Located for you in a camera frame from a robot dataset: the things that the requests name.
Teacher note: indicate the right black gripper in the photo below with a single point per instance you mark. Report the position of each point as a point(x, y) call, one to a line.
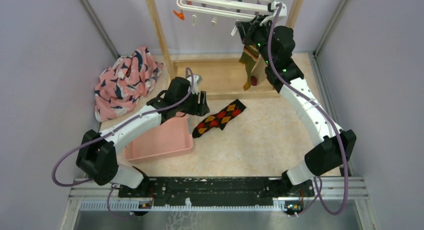
point(248, 29)

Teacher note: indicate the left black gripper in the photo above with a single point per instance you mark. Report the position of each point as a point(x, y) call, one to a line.
point(201, 108)

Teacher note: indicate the green striped sock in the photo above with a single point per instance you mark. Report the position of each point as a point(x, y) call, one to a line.
point(250, 58)

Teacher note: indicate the argyle patterned sock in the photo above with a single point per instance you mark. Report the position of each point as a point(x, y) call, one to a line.
point(220, 119)

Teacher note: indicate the wooden hanger stand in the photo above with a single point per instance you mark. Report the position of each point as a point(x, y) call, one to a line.
point(223, 77)

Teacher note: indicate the white plastic clip hanger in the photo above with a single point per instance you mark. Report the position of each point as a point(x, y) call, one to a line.
point(239, 10)

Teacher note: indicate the beige purple sock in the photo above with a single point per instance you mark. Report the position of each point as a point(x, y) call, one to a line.
point(258, 73)

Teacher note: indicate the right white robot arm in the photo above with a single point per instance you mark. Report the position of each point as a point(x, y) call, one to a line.
point(332, 146)

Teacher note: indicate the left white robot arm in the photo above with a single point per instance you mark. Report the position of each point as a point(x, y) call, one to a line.
point(97, 155)

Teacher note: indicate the pink plastic basket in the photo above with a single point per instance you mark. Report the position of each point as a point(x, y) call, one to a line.
point(171, 139)

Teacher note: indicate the pink patterned cloth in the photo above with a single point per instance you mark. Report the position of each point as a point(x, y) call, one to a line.
point(121, 86)

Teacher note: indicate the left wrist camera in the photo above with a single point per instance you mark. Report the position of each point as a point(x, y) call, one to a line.
point(195, 81)

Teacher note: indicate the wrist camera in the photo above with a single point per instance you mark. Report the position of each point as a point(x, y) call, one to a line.
point(195, 81)
point(276, 11)

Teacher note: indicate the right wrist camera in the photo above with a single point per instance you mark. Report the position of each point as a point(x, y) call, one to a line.
point(276, 11)

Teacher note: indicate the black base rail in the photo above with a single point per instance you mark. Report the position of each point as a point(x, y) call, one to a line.
point(206, 194)

